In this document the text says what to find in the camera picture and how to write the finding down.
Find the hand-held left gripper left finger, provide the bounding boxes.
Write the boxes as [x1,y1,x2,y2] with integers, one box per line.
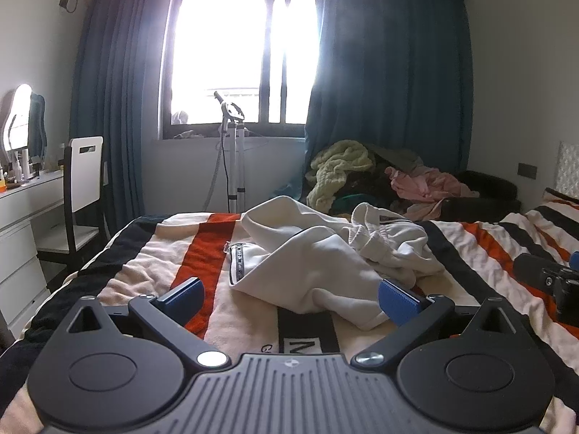
[67,277,229,369]

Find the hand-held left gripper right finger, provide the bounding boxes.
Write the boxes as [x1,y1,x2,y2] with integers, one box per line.
[352,277,522,369]

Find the white sweatpants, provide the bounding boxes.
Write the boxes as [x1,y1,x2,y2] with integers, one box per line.
[226,195,448,332]

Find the dark clothes pile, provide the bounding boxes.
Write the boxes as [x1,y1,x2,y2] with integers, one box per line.
[329,142,425,217]

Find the orange black striped blanket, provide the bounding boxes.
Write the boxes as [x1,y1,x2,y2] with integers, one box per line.
[0,187,579,434]

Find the black sofa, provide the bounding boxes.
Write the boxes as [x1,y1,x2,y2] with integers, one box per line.
[433,169,519,223]

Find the grey padded headboard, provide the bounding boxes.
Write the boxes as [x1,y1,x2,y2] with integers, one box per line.
[555,140,579,196]

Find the pink garment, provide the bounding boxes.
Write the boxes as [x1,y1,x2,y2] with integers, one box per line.
[384,166,481,221]

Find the garment steamer stand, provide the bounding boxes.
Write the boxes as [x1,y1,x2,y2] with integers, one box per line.
[206,90,250,214]

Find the white black chair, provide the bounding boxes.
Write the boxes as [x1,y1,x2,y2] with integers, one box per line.
[36,136,112,277]

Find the white dressing table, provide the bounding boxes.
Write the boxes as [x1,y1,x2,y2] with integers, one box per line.
[0,169,68,341]

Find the window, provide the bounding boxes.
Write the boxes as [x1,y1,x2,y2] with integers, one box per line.
[159,0,321,140]

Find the lit vanity mirror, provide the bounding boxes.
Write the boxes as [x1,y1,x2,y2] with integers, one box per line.
[0,83,35,164]

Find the dark wavy frame mirror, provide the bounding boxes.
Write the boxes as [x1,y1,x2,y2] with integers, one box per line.
[28,92,48,164]

